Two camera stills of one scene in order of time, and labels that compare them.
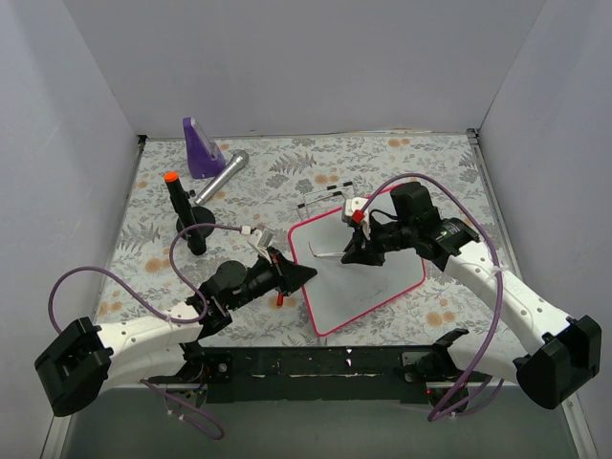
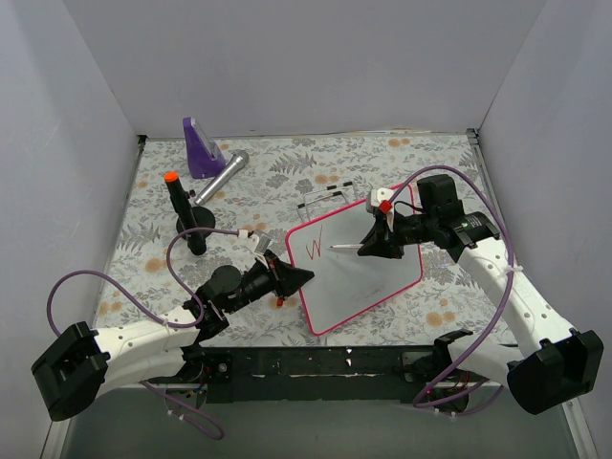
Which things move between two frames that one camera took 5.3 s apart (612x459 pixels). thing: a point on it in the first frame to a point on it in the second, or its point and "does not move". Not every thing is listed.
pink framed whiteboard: (340, 293) does not move
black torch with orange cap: (189, 214) does not move
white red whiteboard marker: (330, 254) to (348, 246)
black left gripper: (278, 273) does not move
